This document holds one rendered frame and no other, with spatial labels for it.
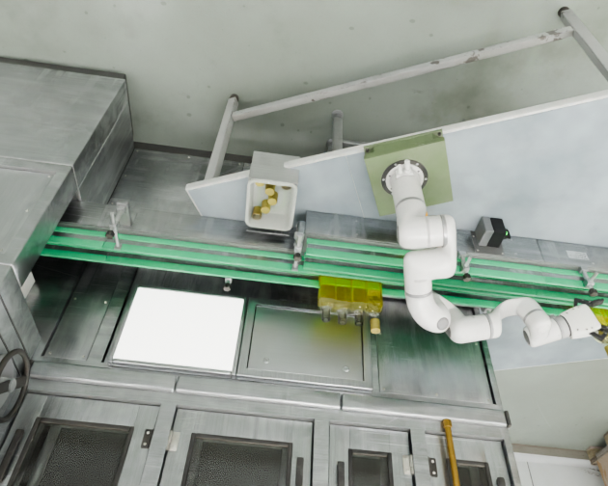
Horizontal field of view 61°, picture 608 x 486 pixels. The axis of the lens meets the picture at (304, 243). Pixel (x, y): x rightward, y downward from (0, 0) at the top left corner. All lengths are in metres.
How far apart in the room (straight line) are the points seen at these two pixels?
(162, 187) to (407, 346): 1.31
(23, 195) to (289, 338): 1.03
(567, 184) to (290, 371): 1.17
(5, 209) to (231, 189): 0.74
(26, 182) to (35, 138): 0.25
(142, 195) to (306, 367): 1.13
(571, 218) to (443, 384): 0.78
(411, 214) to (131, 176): 1.45
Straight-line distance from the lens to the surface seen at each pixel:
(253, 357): 1.86
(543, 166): 1.97
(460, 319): 1.78
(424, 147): 1.73
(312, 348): 1.90
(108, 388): 1.86
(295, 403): 1.79
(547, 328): 1.87
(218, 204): 2.00
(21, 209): 1.94
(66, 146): 2.17
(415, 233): 1.55
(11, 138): 2.25
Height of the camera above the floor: 2.23
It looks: 45 degrees down
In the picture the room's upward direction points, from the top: 176 degrees counter-clockwise
